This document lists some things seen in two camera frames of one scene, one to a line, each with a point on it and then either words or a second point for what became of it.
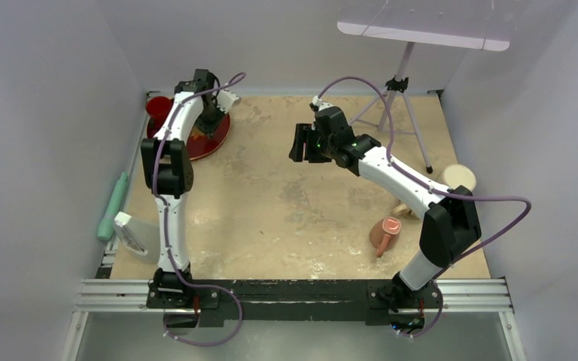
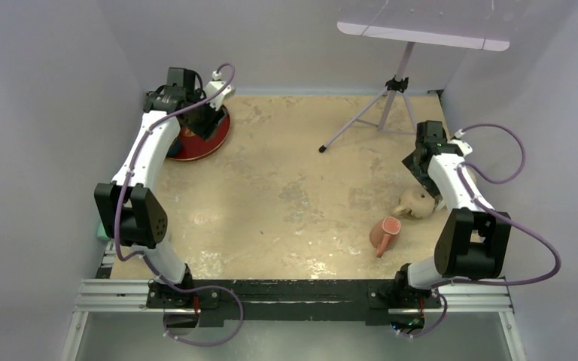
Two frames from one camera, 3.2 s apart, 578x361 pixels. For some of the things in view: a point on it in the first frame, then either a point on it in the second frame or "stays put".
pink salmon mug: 384,233 stays put
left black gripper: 210,128 stays put
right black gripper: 305,134 → 427,182
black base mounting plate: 374,300 stays put
